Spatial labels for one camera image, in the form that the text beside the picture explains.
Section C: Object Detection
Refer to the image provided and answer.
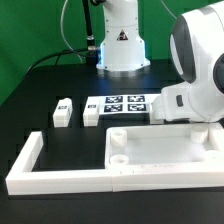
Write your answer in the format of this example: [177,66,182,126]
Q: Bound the white desk top tray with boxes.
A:
[105,123,224,169]

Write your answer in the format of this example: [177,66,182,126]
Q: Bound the white U-shaped frame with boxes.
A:
[6,132,224,195]

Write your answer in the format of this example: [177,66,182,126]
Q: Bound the AprilTag marker sheet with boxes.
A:
[85,93,162,115]

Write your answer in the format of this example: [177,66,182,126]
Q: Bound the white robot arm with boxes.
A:
[97,0,224,122]

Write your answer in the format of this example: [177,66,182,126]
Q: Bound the black cables on table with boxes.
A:
[25,48,90,75]

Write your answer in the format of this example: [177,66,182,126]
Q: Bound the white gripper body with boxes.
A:
[152,83,194,121]

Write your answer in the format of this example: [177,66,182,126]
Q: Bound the grey looping cable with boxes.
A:
[59,0,84,64]

